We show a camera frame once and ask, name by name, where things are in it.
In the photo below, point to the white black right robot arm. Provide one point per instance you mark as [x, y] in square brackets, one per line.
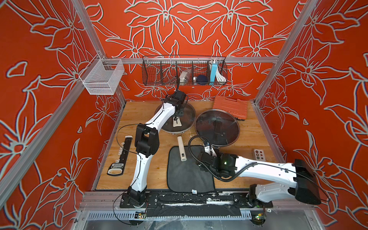
[287, 180]

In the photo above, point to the dark blue round object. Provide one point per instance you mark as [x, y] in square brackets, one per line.
[202, 80]

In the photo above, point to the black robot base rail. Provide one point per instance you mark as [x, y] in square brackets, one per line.
[186, 205]

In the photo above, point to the grey cleaning cloth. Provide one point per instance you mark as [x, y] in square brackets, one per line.
[187, 176]

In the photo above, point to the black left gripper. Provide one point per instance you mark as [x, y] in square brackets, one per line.
[182, 108]

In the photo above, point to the light blue box in basket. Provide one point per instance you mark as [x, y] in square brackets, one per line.
[213, 71]

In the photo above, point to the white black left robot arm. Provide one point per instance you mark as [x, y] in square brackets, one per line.
[147, 144]

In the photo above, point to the white wire mesh basket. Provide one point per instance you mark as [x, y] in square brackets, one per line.
[102, 77]

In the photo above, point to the white button control box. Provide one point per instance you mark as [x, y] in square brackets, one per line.
[259, 155]

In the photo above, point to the glass lid with cream handle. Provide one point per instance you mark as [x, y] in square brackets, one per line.
[181, 123]

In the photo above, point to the black lidded frying pan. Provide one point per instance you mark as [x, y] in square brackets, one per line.
[218, 126]

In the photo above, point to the black wire wall basket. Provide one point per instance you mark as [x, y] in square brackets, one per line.
[163, 70]

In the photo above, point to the silver packet in basket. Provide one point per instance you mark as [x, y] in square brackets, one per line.
[184, 77]

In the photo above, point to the brown pan with cream handle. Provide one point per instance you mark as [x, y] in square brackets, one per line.
[181, 149]

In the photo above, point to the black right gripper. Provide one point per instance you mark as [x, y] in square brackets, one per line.
[218, 157]

